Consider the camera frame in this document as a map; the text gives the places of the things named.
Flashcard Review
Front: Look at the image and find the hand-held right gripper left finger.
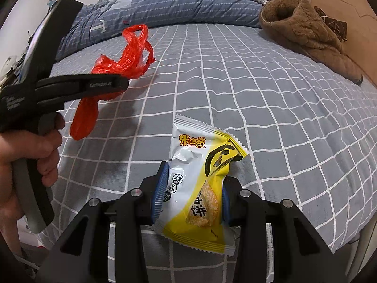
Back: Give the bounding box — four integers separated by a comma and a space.
35, 162, 171, 283

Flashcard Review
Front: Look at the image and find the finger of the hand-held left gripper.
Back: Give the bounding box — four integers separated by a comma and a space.
35, 75, 129, 106
18, 0, 85, 84

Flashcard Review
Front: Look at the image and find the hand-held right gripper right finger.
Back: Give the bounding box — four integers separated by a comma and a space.
219, 177, 351, 283

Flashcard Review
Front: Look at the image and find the yellow snack packet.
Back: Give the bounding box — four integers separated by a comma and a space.
154, 114, 250, 256

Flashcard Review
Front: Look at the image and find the red plastic bag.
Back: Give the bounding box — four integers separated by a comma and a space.
70, 24, 156, 141

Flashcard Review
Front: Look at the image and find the person's left hand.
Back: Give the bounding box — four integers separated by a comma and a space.
0, 113, 65, 236

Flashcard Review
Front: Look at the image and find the bed with grey grid sheet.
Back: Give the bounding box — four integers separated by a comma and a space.
35, 24, 377, 283

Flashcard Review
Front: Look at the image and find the blue striped quilt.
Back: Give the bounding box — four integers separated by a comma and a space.
56, 0, 264, 61

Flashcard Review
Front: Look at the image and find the brown fleece jacket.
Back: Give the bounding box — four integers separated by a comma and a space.
259, 0, 363, 87

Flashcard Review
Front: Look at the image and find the dark brown patterned cloth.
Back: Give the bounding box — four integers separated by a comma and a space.
314, 6, 348, 42

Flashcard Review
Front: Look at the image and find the wooden headboard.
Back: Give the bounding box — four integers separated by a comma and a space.
309, 0, 377, 86

